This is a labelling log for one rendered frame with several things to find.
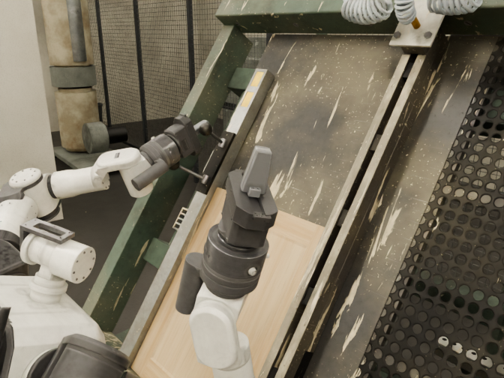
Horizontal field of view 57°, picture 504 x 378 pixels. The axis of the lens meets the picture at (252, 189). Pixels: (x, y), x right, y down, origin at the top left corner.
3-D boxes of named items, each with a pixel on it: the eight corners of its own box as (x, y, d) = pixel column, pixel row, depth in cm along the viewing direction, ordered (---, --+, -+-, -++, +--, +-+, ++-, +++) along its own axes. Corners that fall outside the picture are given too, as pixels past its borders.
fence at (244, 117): (127, 359, 135) (115, 358, 132) (263, 75, 145) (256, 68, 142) (135, 367, 131) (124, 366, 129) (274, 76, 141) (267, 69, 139)
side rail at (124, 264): (104, 324, 156) (76, 319, 149) (242, 43, 168) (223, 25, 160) (112, 332, 152) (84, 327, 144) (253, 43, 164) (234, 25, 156)
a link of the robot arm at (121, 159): (151, 172, 124) (103, 180, 124) (140, 144, 118) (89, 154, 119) (148, 187, 118) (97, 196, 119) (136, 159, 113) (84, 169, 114)
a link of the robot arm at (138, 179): (155, 168, 130) (122, 190, 124) (143, 136, 123) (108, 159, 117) (180, 181, 123) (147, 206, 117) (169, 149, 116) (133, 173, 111)
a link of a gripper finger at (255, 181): (275, 151, 59) (263, 192, 62) (251, 147, 58) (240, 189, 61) (277, 156, 58) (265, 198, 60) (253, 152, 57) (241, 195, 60)
